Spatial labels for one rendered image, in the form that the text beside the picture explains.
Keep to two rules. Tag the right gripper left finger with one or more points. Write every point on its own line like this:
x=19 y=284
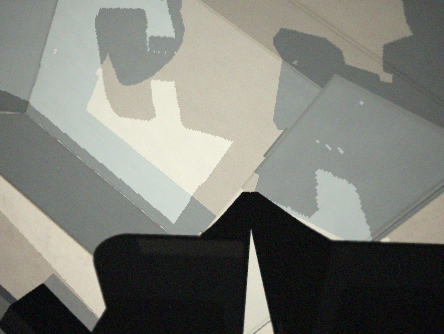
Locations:
x=210 y=267

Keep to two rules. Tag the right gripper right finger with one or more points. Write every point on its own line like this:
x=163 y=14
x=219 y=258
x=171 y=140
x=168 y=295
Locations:
x=303 y=282

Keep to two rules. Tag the black rectangular block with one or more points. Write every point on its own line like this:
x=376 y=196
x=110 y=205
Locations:
x=40 y=312

